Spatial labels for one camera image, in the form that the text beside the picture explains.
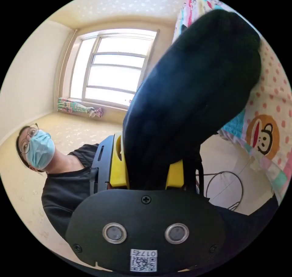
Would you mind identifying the bed with printed quilt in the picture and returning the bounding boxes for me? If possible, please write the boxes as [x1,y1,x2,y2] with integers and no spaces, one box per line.
[171,0,292,203]

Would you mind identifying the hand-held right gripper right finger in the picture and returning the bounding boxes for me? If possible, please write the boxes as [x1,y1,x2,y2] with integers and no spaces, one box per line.
[165,159,184,190]

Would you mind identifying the tied patterned curtain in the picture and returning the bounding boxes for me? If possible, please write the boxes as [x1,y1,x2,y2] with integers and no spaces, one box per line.
[57,97,103,118]

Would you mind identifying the black cable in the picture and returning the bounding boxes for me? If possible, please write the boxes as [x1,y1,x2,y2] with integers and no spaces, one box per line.
[202,155,256,211]

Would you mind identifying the person's body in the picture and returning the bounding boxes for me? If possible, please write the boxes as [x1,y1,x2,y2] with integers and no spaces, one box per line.
[15,123,279,255]

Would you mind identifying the black pants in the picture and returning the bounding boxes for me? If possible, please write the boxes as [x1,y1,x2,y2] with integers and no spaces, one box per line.
[123,9,262,190]

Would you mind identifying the window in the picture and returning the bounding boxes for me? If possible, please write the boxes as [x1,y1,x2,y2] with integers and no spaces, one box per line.
[68,29,160,110]

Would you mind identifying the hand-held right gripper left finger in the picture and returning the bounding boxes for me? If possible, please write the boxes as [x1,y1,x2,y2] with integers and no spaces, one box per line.
[109,132,127,187]

